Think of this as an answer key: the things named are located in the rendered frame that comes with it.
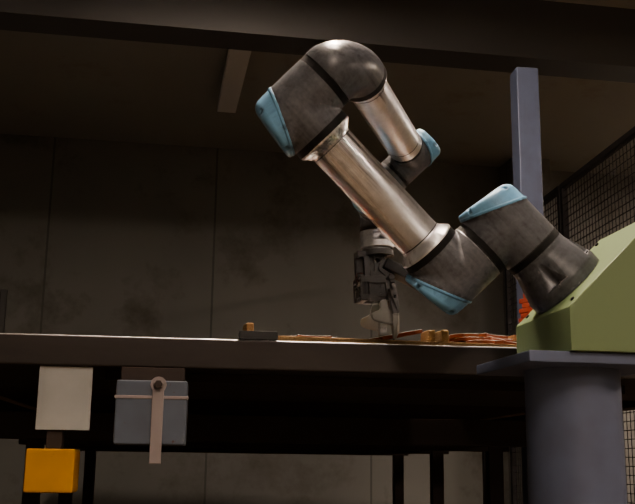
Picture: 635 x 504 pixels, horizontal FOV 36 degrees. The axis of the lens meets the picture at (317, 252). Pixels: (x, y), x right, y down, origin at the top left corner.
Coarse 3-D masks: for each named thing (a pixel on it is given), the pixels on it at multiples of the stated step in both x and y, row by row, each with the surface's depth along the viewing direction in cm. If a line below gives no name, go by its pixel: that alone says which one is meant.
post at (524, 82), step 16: (512, 80) 431; (528, 80) 425; (512, 96) 430; (528, 96) 423; (512, 112) 429; (528, 112) 422; (512, 128) 428; (528, 128) 420; (512, 144) 427; (528, 144) 419; (528, 160) 417; (528, 176) 415; (528, 192) 414
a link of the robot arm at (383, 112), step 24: (312, 48) 174; (336, 48) 171; (360, 48) 174; (336, 72) 170; (360, 72) 173; (384, 72) 179; (360, 96) 179; (384, 96) 183; (384, 120) 188; (408, 120) 195; (384, 144) 198; (408, 144) 198; (432, 144) 205; (408, 168) 205
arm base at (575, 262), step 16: (544, 240) 175; (560, 240) 176; (528, 256) 175; (544, 256) 174; (560, 256) 174; (576, 256) 174; (592, 256) 176; (512, 272) 179; (528, 272) 176; (544, 272) 175; (560, 272) 173; (576, 272) 173; (528, 288) 177; (544, 288) 174; (560, 288) 173; (544, 304) 175
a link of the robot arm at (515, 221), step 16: (496, 192) 176; (512, 192) 177; (480, 208) 176; (496, 208) 175; (512, 208) 175; (528, 208) 177; (464, 224) 179; (480, 224) 176; (496, 224) 175; (512, 224) 175; (528, 224) 175; (544, 224) 176; (480, 240) 175; (496, 240) 175; (512, 240) 175; (528, 240) 175; (496, 256) 175; (512, 256) 176
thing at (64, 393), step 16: (48, 368) 185; (64, 368) 185; (80, 368) 186; (48, 384) 184; (64, 384) 185; (80, 384) 185; (48, 400) 184; (64, 400) 184; (80, 400) 184; (48, 416) 183; (64, 416) 183; (80, 416) 184
